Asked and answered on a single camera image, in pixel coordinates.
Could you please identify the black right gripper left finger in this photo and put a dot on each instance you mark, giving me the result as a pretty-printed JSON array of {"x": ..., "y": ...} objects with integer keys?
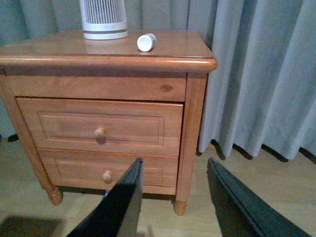
[{"x": 117, "y": 215}]

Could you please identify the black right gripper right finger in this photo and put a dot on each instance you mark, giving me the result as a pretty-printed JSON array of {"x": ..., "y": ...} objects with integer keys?
[{"x": 240, "y": 212}]

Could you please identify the wooden drawer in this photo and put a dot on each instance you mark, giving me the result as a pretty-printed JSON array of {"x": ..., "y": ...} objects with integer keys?
[
  {"x": 151, "y": 129},
  {"x": 98, "y": 169}
]

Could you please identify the wooden nightstand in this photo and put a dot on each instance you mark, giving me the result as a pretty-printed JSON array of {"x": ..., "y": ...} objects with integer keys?
[{"x": 65, "y": 65}]

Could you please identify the grey curtain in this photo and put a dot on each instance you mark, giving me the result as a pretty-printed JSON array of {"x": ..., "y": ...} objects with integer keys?
[{"x": 263, "y": 92}]

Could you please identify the white cylindrical air purifier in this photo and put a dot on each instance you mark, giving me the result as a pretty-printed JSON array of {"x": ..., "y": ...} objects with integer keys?
[{"x": 103, "y": 19}]

